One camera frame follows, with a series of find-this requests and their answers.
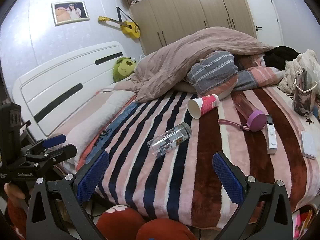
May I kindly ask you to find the wooden wardrobe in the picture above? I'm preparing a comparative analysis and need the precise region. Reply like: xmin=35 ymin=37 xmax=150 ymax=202
xmin=119 ymin=0 xmax=258 ymax=48

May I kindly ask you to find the framed photo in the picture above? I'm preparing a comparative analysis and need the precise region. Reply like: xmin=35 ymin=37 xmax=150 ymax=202
xmin=51 ymin=1 xmax=90 ymax=26

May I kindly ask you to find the pink bottle with purple lid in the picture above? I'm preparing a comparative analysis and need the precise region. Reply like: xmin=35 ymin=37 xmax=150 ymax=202
xmin=217 ymin=93 xmax=268 ymax=133

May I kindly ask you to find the yellow guitar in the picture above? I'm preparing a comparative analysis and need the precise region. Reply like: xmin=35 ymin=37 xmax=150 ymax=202
xmin=98 ymin=6 xmax=141 ymax=39

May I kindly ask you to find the clear plastic cup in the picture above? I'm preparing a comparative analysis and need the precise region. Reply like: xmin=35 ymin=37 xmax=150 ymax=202
xmin=147 ymin=122 xmax=193 ymax=159

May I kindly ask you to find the white bed headboard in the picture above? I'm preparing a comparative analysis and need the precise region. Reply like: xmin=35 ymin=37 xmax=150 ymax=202
xmin=12 ymin=41 xmax=142 ymax=142

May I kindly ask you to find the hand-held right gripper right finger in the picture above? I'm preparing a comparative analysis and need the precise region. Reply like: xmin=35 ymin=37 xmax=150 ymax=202
xmin=212 ymin=151 xmax=293 ymax=240

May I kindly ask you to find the pink checked quilt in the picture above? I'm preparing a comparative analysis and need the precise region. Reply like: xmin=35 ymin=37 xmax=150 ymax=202
xmin=231 ymin=66 xmax=286 ymax=93

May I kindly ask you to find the striped fleece blanket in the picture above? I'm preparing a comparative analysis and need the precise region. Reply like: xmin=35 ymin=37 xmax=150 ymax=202
xmin=75 ymin=80 xmax=319 ymax=229

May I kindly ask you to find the green plush toy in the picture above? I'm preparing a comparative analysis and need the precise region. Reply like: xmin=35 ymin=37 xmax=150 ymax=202
xmin=112 ymin=57 xmax=138 ymax=83

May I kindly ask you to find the person's left hand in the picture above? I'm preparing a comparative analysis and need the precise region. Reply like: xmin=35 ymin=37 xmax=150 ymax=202
xmin=4 ymin=182 xmax=33 ymax=200

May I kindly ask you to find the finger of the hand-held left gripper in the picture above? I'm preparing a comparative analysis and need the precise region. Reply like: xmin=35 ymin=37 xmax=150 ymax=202
xmin=22 ymin=134 xmax=67 ymax=156
xmin=27 ymin=144 xmax=77 ymax=171

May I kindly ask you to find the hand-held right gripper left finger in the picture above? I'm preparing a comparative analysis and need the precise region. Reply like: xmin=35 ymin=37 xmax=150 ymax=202
xmin=26 ymin=150 xmax=110 ymax=240

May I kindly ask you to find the white door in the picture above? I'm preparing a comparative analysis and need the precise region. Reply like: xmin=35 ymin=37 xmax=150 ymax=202
xmin=241 ymin=0 xmax=285 ymax=47

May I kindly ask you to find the white power bank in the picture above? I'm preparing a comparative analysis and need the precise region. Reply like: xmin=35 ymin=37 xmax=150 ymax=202
xmin=300 ymin=130 xmax=317 ymax=159

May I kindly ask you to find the white pink paper cup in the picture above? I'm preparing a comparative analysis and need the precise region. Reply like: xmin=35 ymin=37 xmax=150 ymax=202
xmin=187 ymin=94 xmax=220 ymax=119

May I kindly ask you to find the colourful paper bag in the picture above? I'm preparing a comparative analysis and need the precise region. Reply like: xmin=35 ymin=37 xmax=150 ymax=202
xmin=292 ymin=204 xmax=316 ymax=240

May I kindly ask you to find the grey blue striped pillow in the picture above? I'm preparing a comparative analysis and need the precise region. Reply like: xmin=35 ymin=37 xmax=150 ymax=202
xmin=187 ymin=51 xmax=239 ymax=96

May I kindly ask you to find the white long pillow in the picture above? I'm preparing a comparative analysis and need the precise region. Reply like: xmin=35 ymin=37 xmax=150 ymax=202
xmin=62 ymin=89 xmax=137 ymax=173

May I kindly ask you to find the white remote control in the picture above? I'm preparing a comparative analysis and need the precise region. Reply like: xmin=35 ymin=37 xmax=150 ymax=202
xmin=265 ymin=115 xmax=278 ymax=155

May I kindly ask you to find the white fluffy blanket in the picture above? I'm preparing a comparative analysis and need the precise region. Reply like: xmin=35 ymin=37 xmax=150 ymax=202
xmin=278 ymin=49 xmax=320 ymax=96

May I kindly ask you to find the red plush slipper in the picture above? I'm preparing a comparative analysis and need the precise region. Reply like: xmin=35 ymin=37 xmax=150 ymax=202
xmin=136 ymin=218 xmax=198 ymax=240
xmin=96 ymin=204 xmax=146 ymax=240

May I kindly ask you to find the pink duvet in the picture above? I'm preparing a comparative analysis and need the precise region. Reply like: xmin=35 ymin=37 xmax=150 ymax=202
xmin=130 ymin=26 xmax=275 ymax=103

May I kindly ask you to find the black garment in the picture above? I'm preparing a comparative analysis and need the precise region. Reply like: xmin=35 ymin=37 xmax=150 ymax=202
xmin=263 ymin=45 xmax=302 ymax=71

